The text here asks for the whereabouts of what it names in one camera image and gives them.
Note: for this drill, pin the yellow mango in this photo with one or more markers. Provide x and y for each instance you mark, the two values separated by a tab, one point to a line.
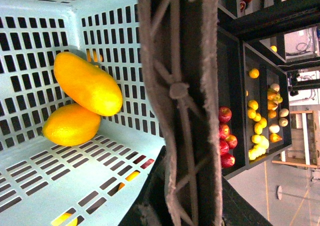
88	85

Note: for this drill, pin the yellow lemon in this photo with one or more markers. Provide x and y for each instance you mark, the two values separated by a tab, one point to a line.
71	125

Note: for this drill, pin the light blue plastic basket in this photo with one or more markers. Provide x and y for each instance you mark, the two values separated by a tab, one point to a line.
59	163

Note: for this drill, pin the pile of red apples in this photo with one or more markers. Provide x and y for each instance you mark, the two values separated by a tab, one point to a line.
227	141

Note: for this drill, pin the pile of yellow lemons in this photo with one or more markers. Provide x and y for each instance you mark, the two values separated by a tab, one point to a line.
260	143

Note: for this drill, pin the pile of pears and oranges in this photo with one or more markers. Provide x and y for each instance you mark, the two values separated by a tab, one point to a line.
276	113

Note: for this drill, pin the brown basket handle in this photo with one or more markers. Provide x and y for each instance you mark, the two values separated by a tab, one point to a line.
180	71

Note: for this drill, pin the black shelf frame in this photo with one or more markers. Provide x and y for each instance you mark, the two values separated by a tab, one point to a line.
251	57

